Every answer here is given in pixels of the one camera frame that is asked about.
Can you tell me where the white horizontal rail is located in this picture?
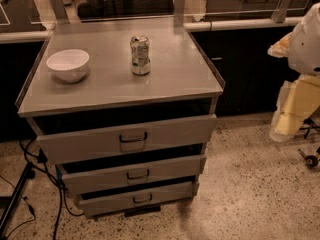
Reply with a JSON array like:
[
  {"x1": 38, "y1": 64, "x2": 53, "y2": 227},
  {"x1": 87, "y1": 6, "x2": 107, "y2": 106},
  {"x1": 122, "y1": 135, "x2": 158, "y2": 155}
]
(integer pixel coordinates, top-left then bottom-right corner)
[{"x1": 0, "y1": 17, "x2": 302, "y2": 44}]

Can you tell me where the grey middle drawer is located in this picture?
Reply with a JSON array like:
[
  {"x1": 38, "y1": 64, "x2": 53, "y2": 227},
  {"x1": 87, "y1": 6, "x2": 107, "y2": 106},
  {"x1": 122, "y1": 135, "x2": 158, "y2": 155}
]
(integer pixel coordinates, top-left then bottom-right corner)
[{"x1": 62, "y1": 154, "x2": 206, "y2": 194}]

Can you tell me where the black floor cable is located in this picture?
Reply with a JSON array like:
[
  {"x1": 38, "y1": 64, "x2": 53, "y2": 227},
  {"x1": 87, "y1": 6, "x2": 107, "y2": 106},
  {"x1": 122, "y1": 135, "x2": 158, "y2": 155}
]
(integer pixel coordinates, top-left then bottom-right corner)
[{"x1": 0, "y1": 138, "x2": 84, "y2": 240}]

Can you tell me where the crushed silver soda can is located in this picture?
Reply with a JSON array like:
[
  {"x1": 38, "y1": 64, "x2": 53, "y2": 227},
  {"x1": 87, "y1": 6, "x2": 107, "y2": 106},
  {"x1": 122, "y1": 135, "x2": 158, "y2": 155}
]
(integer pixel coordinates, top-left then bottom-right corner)
[{"x1": 130, "y1": 35, "x2": 151, "y2": 76}]

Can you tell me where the seated person in dark clothes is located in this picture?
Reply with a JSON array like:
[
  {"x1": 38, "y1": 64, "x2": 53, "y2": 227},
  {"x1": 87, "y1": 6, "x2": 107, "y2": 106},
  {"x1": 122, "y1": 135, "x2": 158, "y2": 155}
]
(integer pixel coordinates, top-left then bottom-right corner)
[{"x1": 77, "y1": 0, "x2": 174, "y2": 20}]

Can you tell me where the grey top drawer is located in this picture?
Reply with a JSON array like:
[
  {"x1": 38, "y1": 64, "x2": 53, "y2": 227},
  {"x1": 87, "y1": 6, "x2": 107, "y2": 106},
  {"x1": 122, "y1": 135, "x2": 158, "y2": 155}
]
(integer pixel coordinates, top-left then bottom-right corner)
[{"x1": 37, "y1": 114, "x2": 216, "y2": 164}]

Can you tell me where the black tripod leg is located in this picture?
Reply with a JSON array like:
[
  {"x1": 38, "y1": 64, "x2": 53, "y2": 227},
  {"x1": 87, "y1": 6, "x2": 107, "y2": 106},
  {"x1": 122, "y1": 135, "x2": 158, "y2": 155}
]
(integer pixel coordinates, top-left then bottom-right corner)
[{"x1": 0, "y1": 162, "x2": 32, "y2": 236}]

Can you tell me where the grey bottom drawer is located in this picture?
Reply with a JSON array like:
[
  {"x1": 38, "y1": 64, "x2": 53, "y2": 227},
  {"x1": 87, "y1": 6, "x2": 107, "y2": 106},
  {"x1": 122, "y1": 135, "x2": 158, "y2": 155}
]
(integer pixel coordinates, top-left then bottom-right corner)
[{"x1": 79, "y1": 181, "x2": 199, "y2": 217}]

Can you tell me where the black caster wheel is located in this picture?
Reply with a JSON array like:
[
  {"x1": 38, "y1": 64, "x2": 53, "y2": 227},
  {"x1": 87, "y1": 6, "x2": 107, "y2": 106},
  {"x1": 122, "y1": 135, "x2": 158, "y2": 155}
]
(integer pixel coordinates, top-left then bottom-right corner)
[{"x1": 298, "y1": 149, "x2": 319, "y2": 169}]

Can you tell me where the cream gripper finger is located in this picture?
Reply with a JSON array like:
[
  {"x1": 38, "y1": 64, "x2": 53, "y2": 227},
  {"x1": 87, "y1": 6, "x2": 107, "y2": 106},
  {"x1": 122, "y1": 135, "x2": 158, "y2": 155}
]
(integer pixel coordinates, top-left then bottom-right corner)
[{"x1": 269, "y1": 74, "x2": 320, "y2": 142}]

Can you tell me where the grey metal drawer cabinet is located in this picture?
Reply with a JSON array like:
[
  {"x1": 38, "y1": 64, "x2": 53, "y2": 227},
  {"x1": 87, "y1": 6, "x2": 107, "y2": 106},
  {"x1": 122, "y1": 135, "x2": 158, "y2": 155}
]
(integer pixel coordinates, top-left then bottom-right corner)
[{"x1": 17, "y1": 17, "x2": 223, "y2": 206}]

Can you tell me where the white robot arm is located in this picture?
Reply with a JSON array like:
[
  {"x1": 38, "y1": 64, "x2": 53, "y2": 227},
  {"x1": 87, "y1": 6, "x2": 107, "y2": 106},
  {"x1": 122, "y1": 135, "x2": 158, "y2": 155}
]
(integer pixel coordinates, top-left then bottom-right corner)
[{"x1": 267, "y1": 3, "x2": 320, "y2": 142}]

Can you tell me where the white ceramic bowl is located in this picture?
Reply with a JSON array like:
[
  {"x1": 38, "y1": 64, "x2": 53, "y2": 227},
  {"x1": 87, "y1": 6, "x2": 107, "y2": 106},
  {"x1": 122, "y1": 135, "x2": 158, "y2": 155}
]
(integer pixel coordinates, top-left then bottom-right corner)
[{"x1": 46, "y1": 49, "x2": 89, "y2": 83}]

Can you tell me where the grey drawer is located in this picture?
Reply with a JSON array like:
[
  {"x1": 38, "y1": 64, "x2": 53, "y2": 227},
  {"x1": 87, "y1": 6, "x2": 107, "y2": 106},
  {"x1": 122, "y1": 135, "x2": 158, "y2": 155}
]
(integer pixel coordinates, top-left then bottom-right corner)
[
  {"x1": 62, "y1": 154, "x2": 206, "y2": 194},
  {"x1": 79, "y1": 181, "x2": 199, "y2": 217},
  {"x1": 37, "y1": 114, "x2": 216, "y2": 164}
]

